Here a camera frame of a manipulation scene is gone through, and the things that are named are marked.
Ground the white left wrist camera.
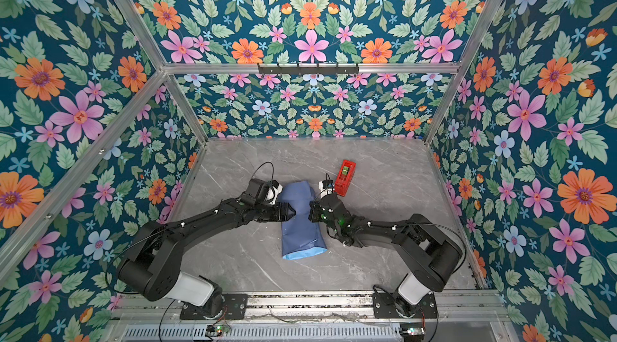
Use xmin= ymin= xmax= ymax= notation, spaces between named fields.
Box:
xmin=266 ymin=181 xmax=283 ymax=205

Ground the light blue wrapping paper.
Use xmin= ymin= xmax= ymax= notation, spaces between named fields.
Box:
xmin=279 ymin=181 xmax=327 ymax=261

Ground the white cable duct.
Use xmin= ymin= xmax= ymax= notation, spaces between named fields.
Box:
xmin=122 ymin=324 xmax=403 ymax=341

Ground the black hook rail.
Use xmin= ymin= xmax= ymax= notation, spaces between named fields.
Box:
xmin=257 ymin=64 xmax=360 ymax=75

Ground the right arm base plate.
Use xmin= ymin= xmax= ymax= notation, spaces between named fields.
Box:
xmin=371 ymin=292 xmax=439 ymax=320

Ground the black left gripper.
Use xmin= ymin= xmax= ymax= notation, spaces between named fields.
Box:
xmin=255 ymin=203 xmax=298 ymax=226

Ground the red tape dispenser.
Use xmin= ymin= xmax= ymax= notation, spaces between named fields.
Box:
xmin=334 ymin=160 xmax=356 ymax=197

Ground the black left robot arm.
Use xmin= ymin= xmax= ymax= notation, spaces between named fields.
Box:
xmin=116 ymin=178 xmax=296 ymax=311

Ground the aluminium mounting rail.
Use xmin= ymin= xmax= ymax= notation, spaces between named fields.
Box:
xmin=111 ymin=290 xmax=509 ymax=324

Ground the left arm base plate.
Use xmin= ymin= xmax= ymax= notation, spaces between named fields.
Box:
xmin=180 ymin=293 xmax=248 ymax=320

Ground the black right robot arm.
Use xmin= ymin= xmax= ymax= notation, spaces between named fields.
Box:
xmin=308 ymin=194 xmax=465 ymax=318

